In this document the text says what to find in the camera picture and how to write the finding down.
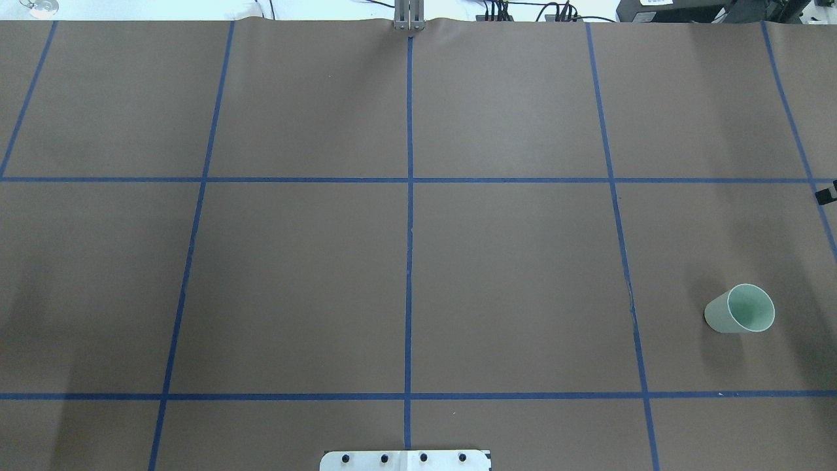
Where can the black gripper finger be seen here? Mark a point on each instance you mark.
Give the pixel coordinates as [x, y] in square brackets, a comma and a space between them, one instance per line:
[826, 195]

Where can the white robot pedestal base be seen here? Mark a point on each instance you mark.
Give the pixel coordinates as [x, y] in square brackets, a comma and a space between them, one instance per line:
[433, 459]

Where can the black box with label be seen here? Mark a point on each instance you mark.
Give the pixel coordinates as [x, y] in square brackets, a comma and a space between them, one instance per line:
[669, 11]

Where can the aluminium frame post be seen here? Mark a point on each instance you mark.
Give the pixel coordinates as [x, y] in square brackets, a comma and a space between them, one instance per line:
[409, 15]

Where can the green plastic cup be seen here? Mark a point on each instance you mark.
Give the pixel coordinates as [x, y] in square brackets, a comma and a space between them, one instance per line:
[745, 308]

